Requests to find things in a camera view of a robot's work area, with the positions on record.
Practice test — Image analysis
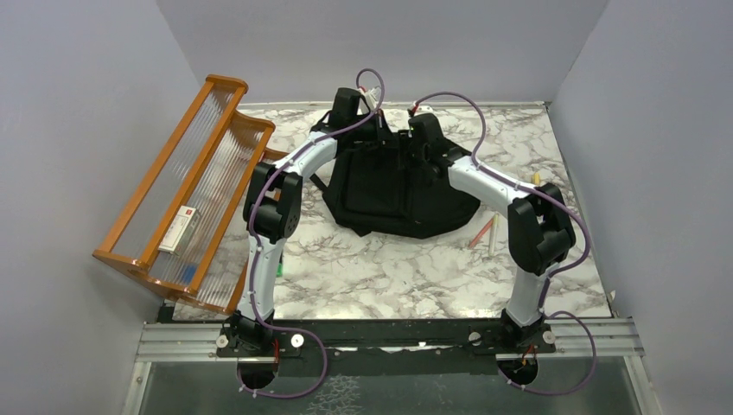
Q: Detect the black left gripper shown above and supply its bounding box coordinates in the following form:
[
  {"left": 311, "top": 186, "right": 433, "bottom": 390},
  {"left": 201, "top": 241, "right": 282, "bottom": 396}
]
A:
[{"left": 346, "top": 107, "right": 398, "bottom": 150}]

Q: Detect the black student backpack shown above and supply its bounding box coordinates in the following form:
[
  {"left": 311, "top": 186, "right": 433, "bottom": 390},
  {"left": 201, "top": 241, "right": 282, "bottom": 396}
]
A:
[{"left": 310, "top": 115, "right": 480, "bottom": 239}]

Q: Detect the green black marker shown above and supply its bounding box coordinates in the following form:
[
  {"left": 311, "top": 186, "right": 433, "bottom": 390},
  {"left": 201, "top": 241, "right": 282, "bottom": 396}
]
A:
[{"left": 276, "top": 255, "right": 284, "bottom": 278}]

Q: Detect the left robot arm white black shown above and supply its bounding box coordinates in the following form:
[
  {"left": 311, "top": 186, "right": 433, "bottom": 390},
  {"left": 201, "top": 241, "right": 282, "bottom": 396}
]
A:
[{"left": 229, "top": 86, "right": 385, "bottom": 355}]

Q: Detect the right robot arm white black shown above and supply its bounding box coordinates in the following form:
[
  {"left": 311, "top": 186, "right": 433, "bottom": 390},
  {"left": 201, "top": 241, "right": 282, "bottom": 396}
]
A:
[{"left": 405, "top": 113, "right": 577, "bottom": 352}]

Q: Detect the white pencil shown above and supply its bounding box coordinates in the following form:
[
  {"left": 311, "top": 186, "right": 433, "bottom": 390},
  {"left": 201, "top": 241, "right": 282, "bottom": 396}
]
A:
[{"left": 488, "top": 214, "right": 500, "bottom": 257}]

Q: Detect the orange pencil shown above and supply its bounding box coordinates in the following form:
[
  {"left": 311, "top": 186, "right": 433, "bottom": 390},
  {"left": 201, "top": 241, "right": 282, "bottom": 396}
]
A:
[{"left": 468, "top": 217, "right": 494, "bottom": 248}]

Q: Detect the white red small box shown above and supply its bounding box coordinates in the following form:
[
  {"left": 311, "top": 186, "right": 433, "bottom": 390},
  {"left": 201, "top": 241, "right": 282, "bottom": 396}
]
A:
[{"left": 158, "top": 206, "right": 201, "bottom": 256}]

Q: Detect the orange wooden rack shelf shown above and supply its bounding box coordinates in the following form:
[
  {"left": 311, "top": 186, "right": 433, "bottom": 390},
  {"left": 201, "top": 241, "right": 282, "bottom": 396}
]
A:
[{"left": 93, "top": 74, "right": 282, "bottom": 314}]

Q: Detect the blue eraser in rack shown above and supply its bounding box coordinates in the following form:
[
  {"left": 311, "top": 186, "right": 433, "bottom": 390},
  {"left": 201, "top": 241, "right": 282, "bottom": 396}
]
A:
[{"left": 180, "top": 264, "right": 197, "bottom": 285}]

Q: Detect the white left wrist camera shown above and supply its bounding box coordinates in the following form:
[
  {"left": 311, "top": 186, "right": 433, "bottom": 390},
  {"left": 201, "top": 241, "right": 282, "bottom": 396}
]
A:
[{"left": 359, "top": 86, "right": 382, "bottom": 112}]

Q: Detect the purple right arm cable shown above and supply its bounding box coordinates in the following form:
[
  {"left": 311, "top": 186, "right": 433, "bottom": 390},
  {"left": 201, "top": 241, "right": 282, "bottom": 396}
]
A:
[{"left": 407, "top": 91, "right": 599, "bottom": 399}]

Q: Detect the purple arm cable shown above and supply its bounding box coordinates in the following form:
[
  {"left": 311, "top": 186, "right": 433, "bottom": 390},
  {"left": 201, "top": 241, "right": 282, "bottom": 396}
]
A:
[
  {"left": 237, "top": 67, "right": 387, "bottom": 402},
  {"left": 407, "top": 91, "right": 599, "bottom": 399}
]

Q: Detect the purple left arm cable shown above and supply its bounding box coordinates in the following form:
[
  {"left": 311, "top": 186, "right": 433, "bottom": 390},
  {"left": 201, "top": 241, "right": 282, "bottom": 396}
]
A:
[{"left": 237, "top": 67, "right": 387, "bottom": 402}]

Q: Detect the black metal base rail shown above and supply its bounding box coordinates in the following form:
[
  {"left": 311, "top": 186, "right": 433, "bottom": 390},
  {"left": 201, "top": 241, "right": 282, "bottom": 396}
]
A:
[{"left": 215, "top": 316, "right": 556, "bottom": 377}]

